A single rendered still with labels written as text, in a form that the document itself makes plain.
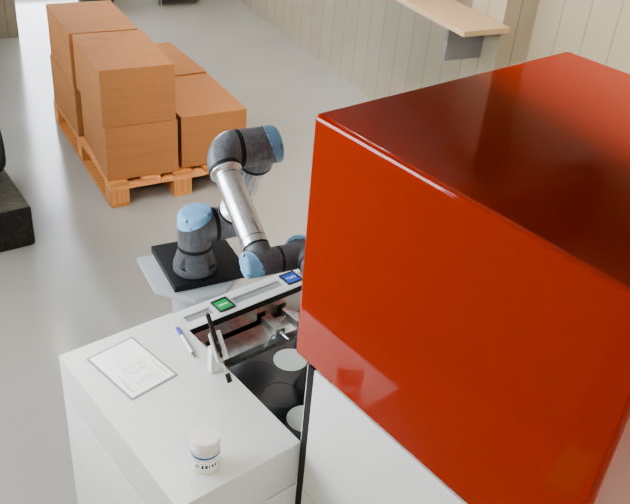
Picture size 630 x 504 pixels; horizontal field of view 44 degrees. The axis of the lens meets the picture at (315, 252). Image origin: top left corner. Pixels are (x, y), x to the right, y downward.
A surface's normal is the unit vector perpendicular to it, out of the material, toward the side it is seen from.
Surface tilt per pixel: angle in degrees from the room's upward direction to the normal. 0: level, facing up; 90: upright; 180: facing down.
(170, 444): 0
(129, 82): 90
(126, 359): 0
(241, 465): 0
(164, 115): 90
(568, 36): 90
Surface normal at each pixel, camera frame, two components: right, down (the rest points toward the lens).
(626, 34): -0.89, 0.18
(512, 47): 0.45, 0.51
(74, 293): 0.07, -0.84
